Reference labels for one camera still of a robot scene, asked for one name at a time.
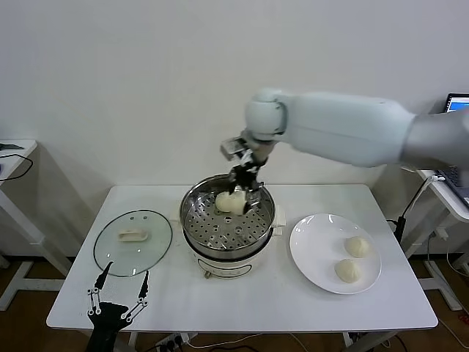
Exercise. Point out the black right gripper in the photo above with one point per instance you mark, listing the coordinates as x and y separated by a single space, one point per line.
244 176

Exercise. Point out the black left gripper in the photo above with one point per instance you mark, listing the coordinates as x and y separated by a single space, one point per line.
106 319

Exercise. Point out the round glass pot lid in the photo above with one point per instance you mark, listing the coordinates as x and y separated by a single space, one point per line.
110 253

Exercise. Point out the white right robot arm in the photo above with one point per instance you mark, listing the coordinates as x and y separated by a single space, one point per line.
348 128

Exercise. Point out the stainless steel steamer basket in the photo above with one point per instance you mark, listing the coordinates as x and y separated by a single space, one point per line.
227 234

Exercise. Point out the white electric cooker pot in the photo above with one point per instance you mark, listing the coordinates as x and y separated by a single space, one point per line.
223 265

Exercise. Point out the white power strip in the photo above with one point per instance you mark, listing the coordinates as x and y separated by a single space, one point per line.
174 341

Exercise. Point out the white round plate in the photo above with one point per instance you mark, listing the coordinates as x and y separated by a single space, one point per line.
311 256

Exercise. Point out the white side table with laptop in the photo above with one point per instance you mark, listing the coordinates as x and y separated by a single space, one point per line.
445 190

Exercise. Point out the white power adapter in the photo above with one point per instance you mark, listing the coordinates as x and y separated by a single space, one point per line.
441 233

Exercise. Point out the grey open laptop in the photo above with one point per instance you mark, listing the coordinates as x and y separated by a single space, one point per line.
458 104

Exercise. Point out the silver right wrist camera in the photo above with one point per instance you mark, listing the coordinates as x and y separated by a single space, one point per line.
232 147

